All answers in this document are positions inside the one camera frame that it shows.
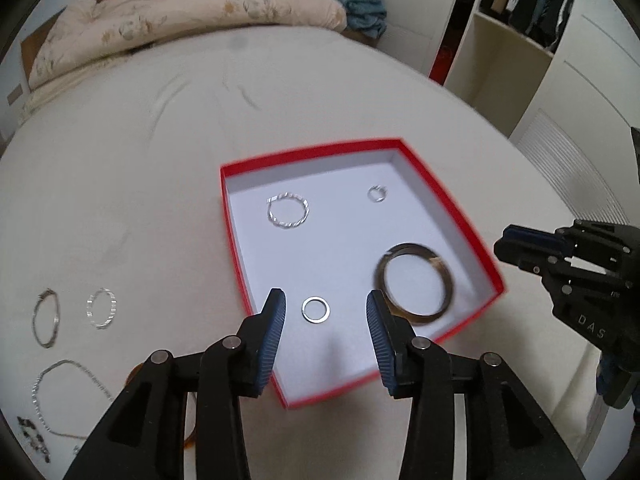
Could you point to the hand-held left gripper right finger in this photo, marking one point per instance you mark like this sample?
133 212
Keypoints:
377 340

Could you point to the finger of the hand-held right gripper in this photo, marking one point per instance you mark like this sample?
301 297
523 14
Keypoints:
520 257
530 236

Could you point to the wall outlet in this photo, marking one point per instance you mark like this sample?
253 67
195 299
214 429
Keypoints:
15 95

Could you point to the white wardrobe door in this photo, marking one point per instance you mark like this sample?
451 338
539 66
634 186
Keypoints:
410 5

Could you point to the hanging clothes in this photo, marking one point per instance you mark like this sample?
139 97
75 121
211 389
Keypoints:
540 0

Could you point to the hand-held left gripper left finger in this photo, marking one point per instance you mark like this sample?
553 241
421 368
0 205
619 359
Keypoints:
274 330

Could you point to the red jewelry box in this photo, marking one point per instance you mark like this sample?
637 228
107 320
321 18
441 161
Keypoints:
350 250

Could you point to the white bed mattress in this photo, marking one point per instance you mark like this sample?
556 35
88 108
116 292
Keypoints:
150 185

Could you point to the floral beige quilt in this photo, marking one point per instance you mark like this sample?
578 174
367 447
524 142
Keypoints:
175 15

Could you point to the blue cloth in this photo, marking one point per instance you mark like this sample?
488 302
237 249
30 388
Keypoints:
362 10

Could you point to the silver bangle with clasp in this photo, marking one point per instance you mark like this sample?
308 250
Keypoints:
36 325

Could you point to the white wardrobe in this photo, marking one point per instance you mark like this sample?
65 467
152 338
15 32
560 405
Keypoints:
575 85

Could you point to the beige pillow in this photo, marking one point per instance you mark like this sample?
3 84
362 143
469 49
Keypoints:
55 85

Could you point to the dark metal bangle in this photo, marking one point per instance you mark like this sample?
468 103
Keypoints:
382 275

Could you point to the red object by wardrobe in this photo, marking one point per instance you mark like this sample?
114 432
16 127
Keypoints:
440 62

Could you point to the amber bangle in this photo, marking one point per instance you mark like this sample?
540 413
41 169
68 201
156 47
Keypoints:
131 377

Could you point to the twisted silver bangle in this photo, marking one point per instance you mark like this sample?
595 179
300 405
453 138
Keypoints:
91 312
274 220

